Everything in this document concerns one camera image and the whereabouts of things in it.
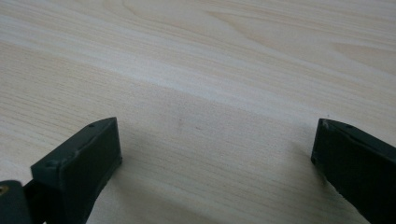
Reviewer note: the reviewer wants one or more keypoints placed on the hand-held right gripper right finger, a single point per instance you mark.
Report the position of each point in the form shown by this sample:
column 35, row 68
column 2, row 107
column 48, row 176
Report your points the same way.
column 358, row 161

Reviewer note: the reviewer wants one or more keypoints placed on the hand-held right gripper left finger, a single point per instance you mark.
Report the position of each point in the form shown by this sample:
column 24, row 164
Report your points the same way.
column 84, row 161

